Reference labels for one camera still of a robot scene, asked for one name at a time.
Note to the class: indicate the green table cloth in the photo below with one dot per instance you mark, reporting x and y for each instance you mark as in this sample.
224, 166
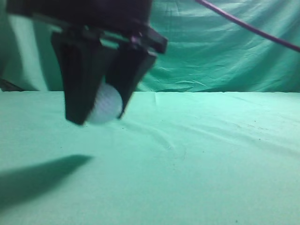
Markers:
174, 159

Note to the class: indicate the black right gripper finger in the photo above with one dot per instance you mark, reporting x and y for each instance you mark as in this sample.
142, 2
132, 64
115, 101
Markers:
83, 62

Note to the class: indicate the green backdrop cloth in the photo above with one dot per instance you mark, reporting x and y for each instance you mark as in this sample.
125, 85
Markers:
205, 53

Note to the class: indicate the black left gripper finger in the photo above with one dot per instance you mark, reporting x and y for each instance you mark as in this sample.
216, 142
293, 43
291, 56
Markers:
128, 69

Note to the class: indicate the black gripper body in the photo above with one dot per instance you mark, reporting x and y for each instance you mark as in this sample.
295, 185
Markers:
124, 17

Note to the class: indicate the white dimpled golf ball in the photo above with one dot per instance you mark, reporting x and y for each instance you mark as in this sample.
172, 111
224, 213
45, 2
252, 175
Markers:
107, 105

